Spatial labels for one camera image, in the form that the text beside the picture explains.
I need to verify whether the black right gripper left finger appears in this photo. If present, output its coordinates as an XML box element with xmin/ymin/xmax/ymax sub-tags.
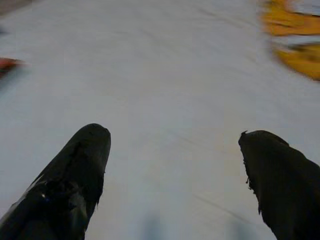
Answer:
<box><xmin>0</xmin><ymin>123</ymin><xmax>112</xmax><ymax>240</ymax></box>

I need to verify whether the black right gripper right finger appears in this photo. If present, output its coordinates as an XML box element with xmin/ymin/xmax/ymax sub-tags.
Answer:
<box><xmin>237</xmin><ymin>129</ymin><xmax>320</xmax><ymax>240</ymax></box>

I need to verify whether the red cloth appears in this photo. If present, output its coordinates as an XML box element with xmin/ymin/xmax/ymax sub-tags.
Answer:
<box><xmin>0</xmin><ymin>56</ymin><xmax>27</xmax><ymax>80</ymax></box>

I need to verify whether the white quilted mattress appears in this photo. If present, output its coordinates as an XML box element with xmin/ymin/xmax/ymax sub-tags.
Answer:
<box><xmin>0</xmin><ymin>0</ymin><xmax>320</xmax><ymax>240</ymax></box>

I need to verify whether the yellow floral blanket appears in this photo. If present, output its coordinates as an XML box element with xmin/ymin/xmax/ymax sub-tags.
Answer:
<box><xmin>259</xmin><ymin>0</ymin><xmax>320</xmax><ymax>81</ymax></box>

